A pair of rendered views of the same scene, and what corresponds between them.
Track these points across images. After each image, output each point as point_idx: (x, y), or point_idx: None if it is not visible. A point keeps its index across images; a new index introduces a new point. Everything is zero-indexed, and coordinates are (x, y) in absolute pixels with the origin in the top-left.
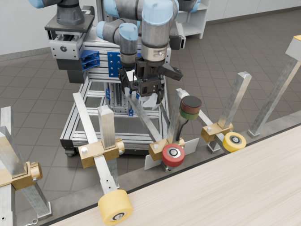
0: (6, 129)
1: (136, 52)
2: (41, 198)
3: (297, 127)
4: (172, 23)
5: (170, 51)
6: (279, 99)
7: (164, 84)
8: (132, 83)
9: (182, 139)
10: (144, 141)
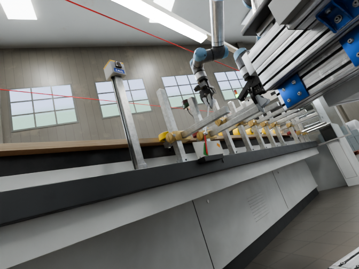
0: (229, 102)
1: (240, 70)
2: (241, 137)
3: (112, 139)
4: (193, 66)
5: (242, 58)
6: (121, 118)
7: (199, 93)
8: (216, 92)
9: (197, 132)
10: (357, 249)
